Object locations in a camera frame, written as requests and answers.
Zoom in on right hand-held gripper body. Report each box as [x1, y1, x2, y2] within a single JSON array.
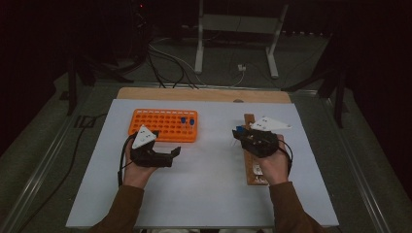
[[241, 116, 292, 159]]

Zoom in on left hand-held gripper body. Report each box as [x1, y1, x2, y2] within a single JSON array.
[[130, 124, 174, 168]]

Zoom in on orange plastic tube rack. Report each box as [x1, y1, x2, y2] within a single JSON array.
[[127, 108, 199, 144]]

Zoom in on wooden tube rack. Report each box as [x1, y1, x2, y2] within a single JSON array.
[[243, 113, 270, 186]]

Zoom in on person's left hand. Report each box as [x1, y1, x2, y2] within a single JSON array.
[[123, 139, 159, 189]]

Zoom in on person's right hand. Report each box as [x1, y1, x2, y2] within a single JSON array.
[[258, 135, 290, 186]]

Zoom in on white table mat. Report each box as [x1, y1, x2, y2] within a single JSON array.
[[65, 98, 340, 229]]

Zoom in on black tripod stand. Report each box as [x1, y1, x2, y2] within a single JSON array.
[[281, 32, 350, 129]]

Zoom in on dark equipment rack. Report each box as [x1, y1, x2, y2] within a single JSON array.
[[128, 0, 154, 64]]

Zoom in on right hand-held gripper black cable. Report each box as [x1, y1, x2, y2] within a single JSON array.
[[276, 139, 294, 178]]

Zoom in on hand-held gripper black cable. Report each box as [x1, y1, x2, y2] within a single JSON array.
[[117, 133, 138, 187], [276, 139, 294, 178]]

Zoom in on left hand-held gripper black cable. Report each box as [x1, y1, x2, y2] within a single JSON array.
[[117, 133, 138, 187]]

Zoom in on black floor cable bundle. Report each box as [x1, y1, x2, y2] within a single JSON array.
[[146, 48, 199, 90]]

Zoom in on white floor cable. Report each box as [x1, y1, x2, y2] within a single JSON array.
[[148, 43, 246, 88]]

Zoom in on long black floor cable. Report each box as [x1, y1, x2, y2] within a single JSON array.
[[16, 112, 109, 233]]

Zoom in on metal floor rail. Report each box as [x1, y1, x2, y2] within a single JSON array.
[[319, 95, 395, 233], [0, 82, 98, 233]]

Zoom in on white metal stand frame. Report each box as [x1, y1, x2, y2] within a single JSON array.
[[193, 0, 290, 80]]

